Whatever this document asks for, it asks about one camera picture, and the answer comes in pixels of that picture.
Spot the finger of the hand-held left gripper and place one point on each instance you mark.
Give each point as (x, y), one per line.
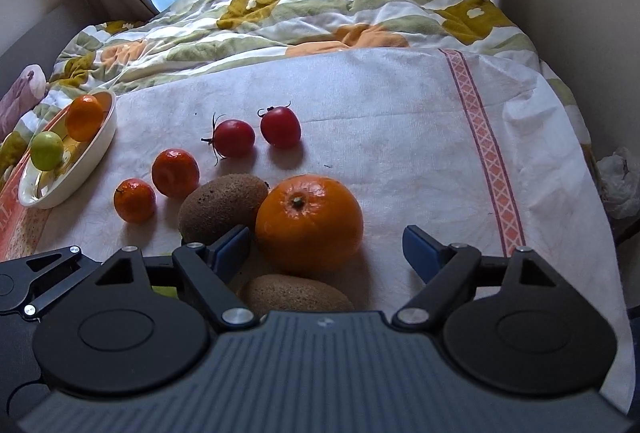
(50, 278)

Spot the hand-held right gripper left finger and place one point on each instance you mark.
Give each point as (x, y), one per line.
(231, 247)

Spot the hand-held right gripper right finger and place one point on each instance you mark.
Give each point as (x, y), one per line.
(422, 253)

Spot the brown kiwi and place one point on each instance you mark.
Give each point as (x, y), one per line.
(295, 295)
(215, 208)

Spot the large orange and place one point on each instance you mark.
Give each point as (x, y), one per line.
(310, 225)

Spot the mandarin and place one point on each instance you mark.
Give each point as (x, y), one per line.
(84, 118)
(134, 200)
(175, 173)

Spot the white oval bowl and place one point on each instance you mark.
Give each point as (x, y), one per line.
(75, 173)

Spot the red cherry tomato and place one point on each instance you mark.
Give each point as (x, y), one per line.
(234, 138)
(280, 127)

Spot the green round fruit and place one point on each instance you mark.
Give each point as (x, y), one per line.
(47, 150)

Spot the white cloth with red pattern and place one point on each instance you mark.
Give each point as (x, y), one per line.
(400, 138)

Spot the pink plush toy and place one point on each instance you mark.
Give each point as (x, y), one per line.
(20, 98)

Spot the white plastic bag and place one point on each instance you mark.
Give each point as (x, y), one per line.
(620, 183)

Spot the floral striped blanket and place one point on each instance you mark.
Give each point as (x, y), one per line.
(300, 23)

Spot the grey upholstered bed frame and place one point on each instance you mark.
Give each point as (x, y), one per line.
(35, 38)

